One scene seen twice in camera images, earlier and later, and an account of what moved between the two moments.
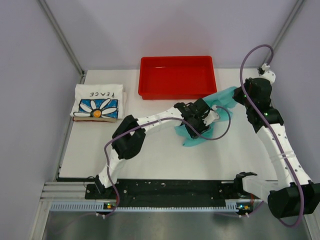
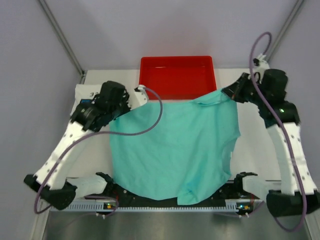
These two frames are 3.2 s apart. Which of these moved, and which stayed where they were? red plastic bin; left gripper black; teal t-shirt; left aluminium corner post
Moved: teal t-shirt; left gripper black
Stayed: red plastic bin; left aluminium corner post
